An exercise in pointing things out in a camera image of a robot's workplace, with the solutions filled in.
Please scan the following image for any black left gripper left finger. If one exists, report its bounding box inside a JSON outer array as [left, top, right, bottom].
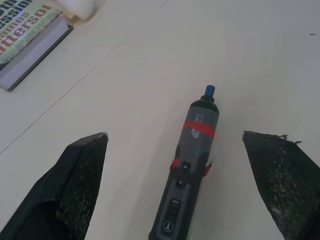
[[0, 132, 109, 240]]

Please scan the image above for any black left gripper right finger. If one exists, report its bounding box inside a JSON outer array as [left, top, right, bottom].
[[241, 130, 320, 240]]

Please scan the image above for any grey electric screwdriver red band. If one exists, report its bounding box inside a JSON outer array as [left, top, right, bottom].
[[147, 84, 221, 240]]

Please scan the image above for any cream and yellow brush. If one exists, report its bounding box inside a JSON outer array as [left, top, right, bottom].
[[53, 0, 98, 23]]

